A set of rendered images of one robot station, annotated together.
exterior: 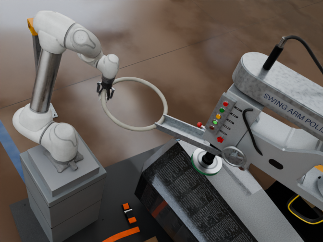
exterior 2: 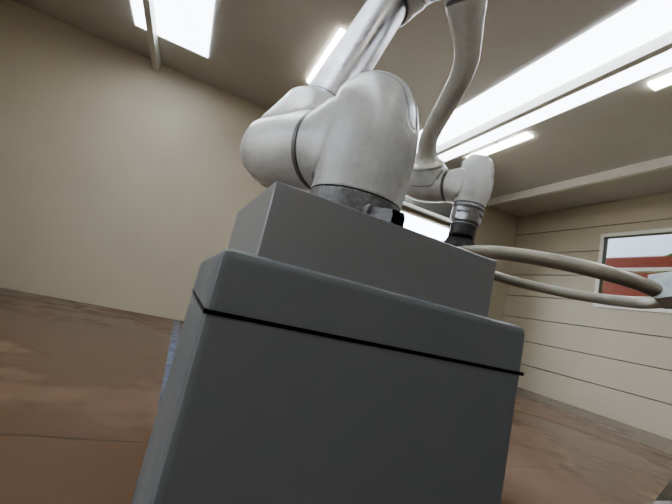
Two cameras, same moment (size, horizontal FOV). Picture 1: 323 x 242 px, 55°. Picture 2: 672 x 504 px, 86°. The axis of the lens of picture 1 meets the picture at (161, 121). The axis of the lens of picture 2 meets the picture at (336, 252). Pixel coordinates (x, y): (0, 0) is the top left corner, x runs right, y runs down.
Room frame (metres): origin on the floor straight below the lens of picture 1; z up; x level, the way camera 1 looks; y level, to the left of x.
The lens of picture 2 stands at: (0.47, 0.19, 0.77)
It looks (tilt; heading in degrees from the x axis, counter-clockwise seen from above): 9 degrees up; 33
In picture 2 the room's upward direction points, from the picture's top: 13 degrees clockwise
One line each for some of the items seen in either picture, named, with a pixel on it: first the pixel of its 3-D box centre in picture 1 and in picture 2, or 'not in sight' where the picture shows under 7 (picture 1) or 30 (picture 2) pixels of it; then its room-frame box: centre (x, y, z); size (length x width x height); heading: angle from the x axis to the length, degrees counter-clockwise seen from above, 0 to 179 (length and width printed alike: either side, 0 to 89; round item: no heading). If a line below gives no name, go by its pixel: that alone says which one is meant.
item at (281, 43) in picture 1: (275, 53); not in sight; (1.31, -0.39, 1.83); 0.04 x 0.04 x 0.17
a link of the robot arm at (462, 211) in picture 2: (108, 77); (466, 215); (1.52, 0.44, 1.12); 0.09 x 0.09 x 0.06
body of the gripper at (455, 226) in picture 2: (106, 84); (460, 239); (1.52, 0.45, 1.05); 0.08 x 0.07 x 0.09; 87
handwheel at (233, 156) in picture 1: (236, 152); not in sight; (1.16, -0.47, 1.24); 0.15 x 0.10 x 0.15; 71
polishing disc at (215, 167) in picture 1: (207, 160); not in sight; (1.31, -0.39, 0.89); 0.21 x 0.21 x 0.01
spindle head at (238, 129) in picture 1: (247, 124); not in sight; (1.29, -0.47, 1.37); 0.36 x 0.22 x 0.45; 71
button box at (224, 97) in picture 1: (219, 114); not in sight; (1.23, -0.29, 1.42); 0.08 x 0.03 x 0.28; 71
